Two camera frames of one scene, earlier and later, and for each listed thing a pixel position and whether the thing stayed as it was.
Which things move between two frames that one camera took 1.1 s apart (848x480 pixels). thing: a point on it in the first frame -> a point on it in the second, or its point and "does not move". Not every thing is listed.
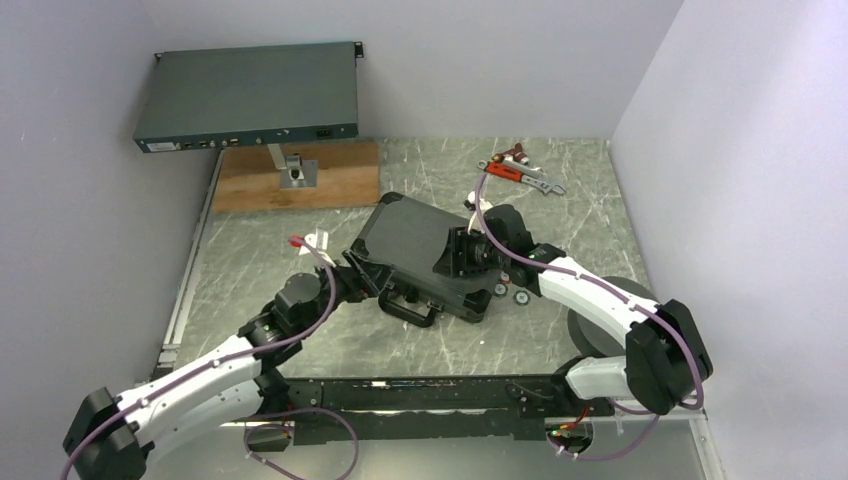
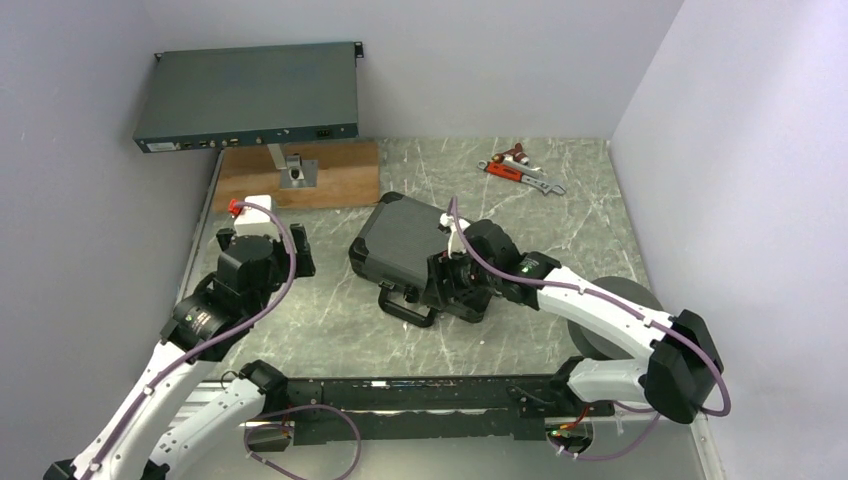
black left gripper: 352,281 -> 304,265
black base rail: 427,410 does not move
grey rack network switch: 222,98 does not move
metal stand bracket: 295,172 does not move
